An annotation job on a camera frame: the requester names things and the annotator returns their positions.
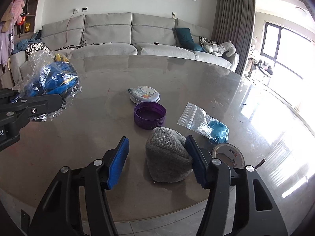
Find teal cushion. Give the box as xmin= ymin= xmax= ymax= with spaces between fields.
xmin=175 ymin=28 xmax=206 ymax=52

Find zip bag with blue item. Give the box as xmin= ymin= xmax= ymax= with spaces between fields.
xmin=177 ymin=103 xmax=229 ymax=144

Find patterned cushion near plush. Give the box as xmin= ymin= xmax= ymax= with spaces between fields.
xmin=199 ymin=36 xmax=218 ymax=46

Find white plush toy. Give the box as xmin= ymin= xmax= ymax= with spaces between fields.
xmin=203 ymin=42 xmax=236 ymax=57

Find black tape roll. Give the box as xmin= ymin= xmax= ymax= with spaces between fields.
xmin=212 ymin=143 xmax=245 ymax=169

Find grey curtain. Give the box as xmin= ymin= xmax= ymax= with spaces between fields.
xmin=212 ymin=0 xmax=256 ymax=75

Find round cartoon bear tin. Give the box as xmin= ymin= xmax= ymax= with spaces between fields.
xmin=128 ymin=86 xmax=161 ymax=104

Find patterned black white cushion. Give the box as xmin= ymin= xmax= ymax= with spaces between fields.
xmin=25 ymin=42 xmax=51 ymax=58

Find grey sectional sofa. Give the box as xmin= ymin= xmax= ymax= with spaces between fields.
xmin=9 ymin=12 xmax=239 ymax=84

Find purple plastic lid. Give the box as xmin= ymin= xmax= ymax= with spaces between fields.
xmin=134 ymin=102 xmax=167 ymax=130

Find grey knit pouch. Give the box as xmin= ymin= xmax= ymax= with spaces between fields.
xmin=145 ymin=127 xmax=192 ymax=183

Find hanging clothes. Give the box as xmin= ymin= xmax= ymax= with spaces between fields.
xmin=1 ymin=0 xmax=25 ymax=66

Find bag with blue contents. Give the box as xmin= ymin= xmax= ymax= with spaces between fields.
xmin=13 ymin=51 xmax=82 ymax=122

